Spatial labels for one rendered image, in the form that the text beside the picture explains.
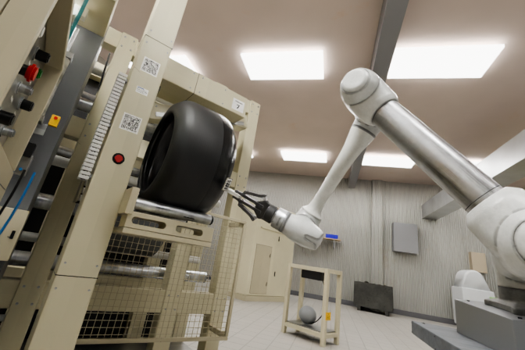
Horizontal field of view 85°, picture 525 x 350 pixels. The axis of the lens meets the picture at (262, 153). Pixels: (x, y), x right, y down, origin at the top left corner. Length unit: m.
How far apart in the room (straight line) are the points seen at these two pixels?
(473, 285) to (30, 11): 9.11
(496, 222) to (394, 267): 8.55
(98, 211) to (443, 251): 9.16
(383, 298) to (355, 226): 2.11
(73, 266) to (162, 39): 1.02
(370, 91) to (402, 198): 8.78
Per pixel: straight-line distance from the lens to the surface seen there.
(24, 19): 0.64
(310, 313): 3.99
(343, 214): 9.35
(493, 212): 0.85
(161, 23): 1.59
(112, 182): 1.26
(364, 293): 8.35
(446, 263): 9.70
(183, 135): 1.20
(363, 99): 0.99
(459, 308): 1.17
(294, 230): 1.16
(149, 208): 1.21
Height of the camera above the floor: 0.76
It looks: 21 degrees up
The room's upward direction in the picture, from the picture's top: 9 degrees clockwise
